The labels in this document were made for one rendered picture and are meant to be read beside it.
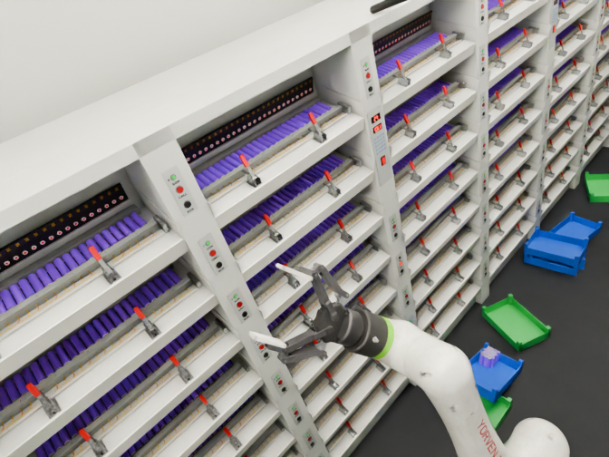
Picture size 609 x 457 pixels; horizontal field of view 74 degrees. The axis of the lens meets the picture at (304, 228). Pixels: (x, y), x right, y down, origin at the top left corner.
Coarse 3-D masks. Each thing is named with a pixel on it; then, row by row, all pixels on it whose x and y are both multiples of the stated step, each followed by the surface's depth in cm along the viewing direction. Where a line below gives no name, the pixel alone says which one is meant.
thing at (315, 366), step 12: (384, 276) 176; (384, 288) 177; (396, 288) 175; (372, 300) 173; (384, 300) 173; (372, 312) 169; (336, 348) 159; (312, 360) 157; (300, 372) 154; (312, 372) 154; (300, 384) 151
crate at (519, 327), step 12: (504, 300) 241; (492, 312) 242; (504, 312) 240; (516, 312) 238; (528, 312) 230; (492, 324) 234; (504, 324) 234; (516, 324) 232; (528, 324) 229; (540, 324) 223; (504, 336) 226; (516, 336) 225; (528, 336) 223; (540, 336) 217; (516, 348) 219
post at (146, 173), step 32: (160, 160) 90; (160, 192) 93; (192, 192) 98; (192, 224) 100; (192, 256) 104; (224, 256) 110; (224, 288) 113; (256, 320) 125; (256, 352) 129; (288, 384) 144; (288, 416) 150; (320, 448) 171
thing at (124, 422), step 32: (224, 320) 122; (160, 352) 120; (192, 352) 121; (224, 352) 120; (128, 384) 114; (160, 384) 115; (192, 384) 115; (96, 416) 108; (128, 416) 109; (160, 416) 112; (64, 448) 103; (96, 448) 102; (128, 448) 108
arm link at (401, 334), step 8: (392, 320) 88; (400, 320) 90; (392, 328) 85; (400, 328) 86; (408, 328) 87; (416, 328) 87; (392, 336) 84; (400, 336) 85; (408, 336) 85; (416, 336) 84; (392, 344) 84; (400, 344) 84; (408, 344) 83; (384, 352) 84; (392, 352) 84; (400, 352) 84; (384, 360) 86; (392, 360) 85; (400, 360) 83; (392, 368) 88; (400, 368) 84
